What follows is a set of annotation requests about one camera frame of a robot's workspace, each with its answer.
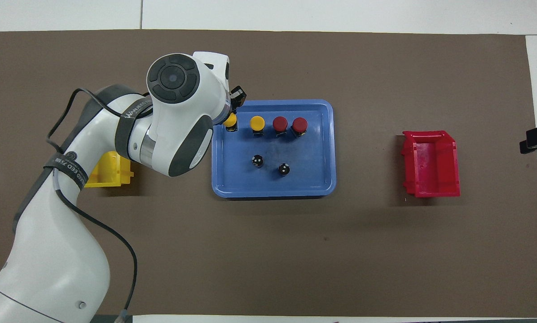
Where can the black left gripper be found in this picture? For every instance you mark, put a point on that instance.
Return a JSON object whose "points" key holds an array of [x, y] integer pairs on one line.
{"points": [[238, 96]]}

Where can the yellow push button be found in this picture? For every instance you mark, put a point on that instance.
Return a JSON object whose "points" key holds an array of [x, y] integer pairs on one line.
{"points": [[231, 121], [257, 122]]}

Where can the red push button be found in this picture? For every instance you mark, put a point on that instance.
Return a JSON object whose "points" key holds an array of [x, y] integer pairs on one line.
{"points": [[300, 124], [279, 123]]}

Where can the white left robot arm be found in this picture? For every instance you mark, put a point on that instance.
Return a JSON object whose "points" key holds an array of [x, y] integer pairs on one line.
{"points": [[48, 269]]}

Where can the blue plastic tray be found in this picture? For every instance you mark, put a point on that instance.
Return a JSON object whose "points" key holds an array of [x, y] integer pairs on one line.
{"points": [[313, 179]]}

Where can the black cylindrical capacitor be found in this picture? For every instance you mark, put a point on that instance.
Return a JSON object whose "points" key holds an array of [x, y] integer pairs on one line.
{"points": [[258, 160], [284, 169]]}

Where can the red plastic bin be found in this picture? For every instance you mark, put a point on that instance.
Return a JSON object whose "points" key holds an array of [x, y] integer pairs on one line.
{"points": [[430, 166]]}

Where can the yellow plastic bin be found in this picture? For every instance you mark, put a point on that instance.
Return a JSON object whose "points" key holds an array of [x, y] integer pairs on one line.
{"points": [[111, 175]]}

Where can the brown table mat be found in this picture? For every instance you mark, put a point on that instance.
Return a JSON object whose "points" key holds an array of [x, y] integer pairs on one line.
{"points": [[295, 251]]}

